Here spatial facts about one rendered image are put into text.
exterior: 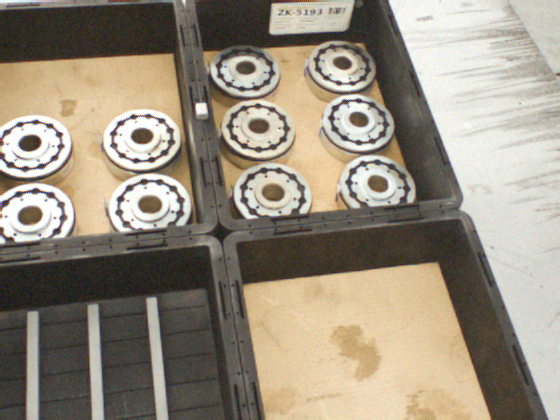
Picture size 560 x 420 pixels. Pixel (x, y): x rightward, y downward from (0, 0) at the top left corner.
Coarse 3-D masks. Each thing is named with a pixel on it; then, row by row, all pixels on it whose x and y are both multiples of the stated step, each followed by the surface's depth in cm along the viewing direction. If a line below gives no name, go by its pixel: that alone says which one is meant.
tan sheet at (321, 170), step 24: (288, 48) 119; (312, 48) 119; (288, 72) 116; (288, 96) 113; (312, 96) 113; (216, 120) 109; (312, 120) 111; (312, 144) 108; (240, 168) 104; (312, 168) 106; (336, 168) 106; (312, 192) 103
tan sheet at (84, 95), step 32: (0, 64) 111; (32, 64) 111; (64, 64) 112; (96, 64) 113; (128, 64) 113; (160, 64) 114; (0, 96) 107; (32, 96) 108; (64, 96) 108; (96, 96) 109; (128, 96) 110; (160, 96) 110; (96, 128) 106; (96, 160) 103; (0, 192) 98; (64, 192) 99; (96, 192) 100; (192, 192) 101; (32, 224) 96; (96, 224) 97; (192, 224) 98
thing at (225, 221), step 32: (192, 0) 108; (224, 0) 109; (256, 0) 110; (384, 0) 113; (192, 32) 105; (416, 96) 102; (448, 160) 96; (224, 192) 90; (224, 224) 87; (256, 224) 87; (288, 224) 88
